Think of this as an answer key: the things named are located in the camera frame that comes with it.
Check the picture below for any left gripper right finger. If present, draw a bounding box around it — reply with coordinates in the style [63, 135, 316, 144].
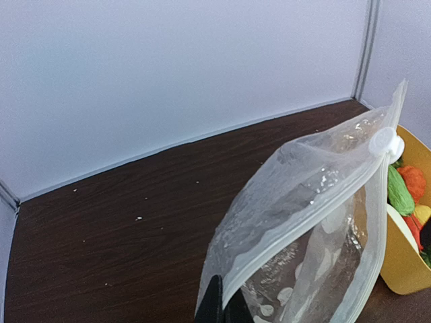
[224, 289, 251, 323]

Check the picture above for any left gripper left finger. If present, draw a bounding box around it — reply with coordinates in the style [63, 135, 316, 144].
[194, 275, 224, 323]

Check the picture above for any clear dotted zip bag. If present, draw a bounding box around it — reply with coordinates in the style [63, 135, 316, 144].
[195, 81, 408, 322]

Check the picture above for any green toy bitter gourd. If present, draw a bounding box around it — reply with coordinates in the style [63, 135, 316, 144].
[387, 165, 415, 217]

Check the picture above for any yellow plastic basket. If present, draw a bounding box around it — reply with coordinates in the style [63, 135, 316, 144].
[380, 126, 430, 295]

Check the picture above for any dark green toy cucumber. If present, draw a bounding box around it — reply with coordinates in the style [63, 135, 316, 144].
[420, 251, 431, 268]

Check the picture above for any red toy pepper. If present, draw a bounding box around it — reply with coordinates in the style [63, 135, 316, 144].
[403, 215, 424, 252]

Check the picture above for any yellow toy corn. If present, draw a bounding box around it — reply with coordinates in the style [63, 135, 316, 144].
[413, 204, 431, 226]

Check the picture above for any orange toy pumpkin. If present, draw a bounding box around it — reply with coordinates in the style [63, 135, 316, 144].
[397, 166, 426, 204]

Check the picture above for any right aluminium corner post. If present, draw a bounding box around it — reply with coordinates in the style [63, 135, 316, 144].
[351, 0, 381, 101]

